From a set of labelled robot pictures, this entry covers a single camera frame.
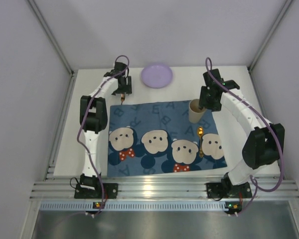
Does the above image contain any copper fork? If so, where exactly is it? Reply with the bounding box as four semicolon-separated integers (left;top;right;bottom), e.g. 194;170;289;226
121;94;126;104

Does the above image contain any beige paper cup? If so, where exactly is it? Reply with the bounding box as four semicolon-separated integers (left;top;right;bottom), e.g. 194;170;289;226
188;99;207;123

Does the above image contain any gold spoon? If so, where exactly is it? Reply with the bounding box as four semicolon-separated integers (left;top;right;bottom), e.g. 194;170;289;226
197;126;204;158

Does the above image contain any purple plastic plate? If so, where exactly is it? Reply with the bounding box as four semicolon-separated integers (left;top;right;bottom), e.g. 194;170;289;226
141;63;173;89

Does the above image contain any blue cartoon placemat cloth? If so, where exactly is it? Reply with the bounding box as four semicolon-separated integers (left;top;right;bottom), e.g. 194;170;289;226
107;101;227;177

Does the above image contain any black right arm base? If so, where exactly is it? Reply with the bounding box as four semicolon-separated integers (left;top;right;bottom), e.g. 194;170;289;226
206;182;252;200

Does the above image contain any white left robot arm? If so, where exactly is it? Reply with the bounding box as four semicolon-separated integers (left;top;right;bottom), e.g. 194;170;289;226
77;62;132;180

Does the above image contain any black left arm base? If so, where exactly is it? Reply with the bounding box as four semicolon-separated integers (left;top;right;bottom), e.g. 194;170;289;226
74;176;118;199

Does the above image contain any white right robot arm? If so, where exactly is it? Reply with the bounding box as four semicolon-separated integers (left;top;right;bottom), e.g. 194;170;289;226
199;69;285;186

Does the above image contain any aluminium mounting rail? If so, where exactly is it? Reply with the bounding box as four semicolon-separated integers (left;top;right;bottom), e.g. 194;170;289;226
30;175;299;201

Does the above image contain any perforated grey cable duct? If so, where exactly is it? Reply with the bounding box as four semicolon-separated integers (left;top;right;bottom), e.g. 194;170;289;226
39;201;242;212

